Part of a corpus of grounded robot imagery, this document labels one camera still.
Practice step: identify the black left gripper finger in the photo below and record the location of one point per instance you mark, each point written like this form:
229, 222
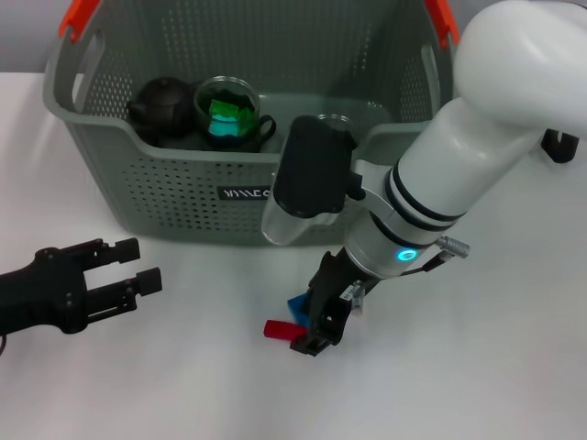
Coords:
110, 252
124, 293

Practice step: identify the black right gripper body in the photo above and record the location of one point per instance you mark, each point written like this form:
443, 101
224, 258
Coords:
330, 293

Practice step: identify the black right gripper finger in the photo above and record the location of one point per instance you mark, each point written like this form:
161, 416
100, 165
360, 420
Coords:
305, 346
329, 343

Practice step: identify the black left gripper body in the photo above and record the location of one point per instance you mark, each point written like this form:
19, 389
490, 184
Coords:
41, 293

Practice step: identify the dark red curved brick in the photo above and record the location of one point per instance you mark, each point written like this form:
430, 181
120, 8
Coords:
282, 330

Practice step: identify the blue square brick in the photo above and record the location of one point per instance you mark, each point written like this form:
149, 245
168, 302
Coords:
298, 306

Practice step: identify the cyan square brick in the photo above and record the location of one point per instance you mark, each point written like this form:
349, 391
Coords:
223, 129

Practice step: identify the glass teacup with black base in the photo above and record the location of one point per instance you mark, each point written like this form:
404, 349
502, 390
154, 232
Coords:
335, 117
263, 130

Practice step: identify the green notched brick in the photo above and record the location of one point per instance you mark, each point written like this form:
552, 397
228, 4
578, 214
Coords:
223, 109

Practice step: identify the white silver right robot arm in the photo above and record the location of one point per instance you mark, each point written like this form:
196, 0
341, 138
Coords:
458, 151

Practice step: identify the grey perforated storage bin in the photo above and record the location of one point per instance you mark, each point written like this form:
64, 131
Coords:
183, 206

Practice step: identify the silver gripper side knob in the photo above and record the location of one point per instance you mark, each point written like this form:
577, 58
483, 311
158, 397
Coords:
357, 298

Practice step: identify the black ceramic teapot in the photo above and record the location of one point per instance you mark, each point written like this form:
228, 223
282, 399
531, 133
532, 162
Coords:
160, 103

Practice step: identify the glass pitcher with black lid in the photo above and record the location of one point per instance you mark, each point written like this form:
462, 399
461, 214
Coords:
559, 146

